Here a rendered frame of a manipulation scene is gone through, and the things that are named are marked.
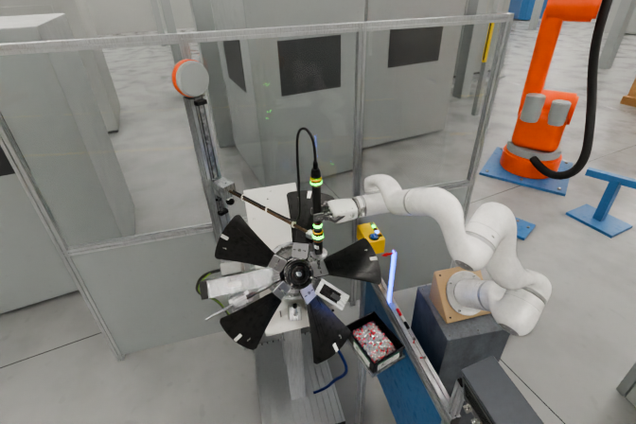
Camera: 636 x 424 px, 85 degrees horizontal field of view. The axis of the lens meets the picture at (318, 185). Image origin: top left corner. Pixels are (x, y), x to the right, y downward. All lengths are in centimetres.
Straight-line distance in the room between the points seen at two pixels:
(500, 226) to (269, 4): 306
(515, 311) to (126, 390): 236
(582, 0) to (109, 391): 527
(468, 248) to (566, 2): 395
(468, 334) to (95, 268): 200
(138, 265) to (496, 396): 192
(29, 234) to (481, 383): 302
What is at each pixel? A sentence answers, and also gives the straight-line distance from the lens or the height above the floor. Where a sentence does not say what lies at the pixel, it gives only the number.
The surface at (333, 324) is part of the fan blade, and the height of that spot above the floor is 99.
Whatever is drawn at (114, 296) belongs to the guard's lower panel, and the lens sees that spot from 257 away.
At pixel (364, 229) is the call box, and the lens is 190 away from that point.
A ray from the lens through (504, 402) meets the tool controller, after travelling 122.
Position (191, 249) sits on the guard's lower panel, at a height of 85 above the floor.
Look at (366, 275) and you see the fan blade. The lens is 152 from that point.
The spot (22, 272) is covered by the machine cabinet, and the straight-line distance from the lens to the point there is 354.
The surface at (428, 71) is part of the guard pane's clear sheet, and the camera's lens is 213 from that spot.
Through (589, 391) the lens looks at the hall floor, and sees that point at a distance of 301.
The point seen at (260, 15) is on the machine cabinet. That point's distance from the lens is 366.
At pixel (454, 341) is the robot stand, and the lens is 170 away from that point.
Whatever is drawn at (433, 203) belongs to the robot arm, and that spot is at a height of 167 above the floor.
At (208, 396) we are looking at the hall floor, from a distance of 265.
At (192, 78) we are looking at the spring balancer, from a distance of 166.
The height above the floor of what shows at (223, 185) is 138.
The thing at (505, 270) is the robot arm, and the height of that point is 148.
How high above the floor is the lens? 224
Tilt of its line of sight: 31 degrees down
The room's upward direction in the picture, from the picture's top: 2 degrees counter-clockwise
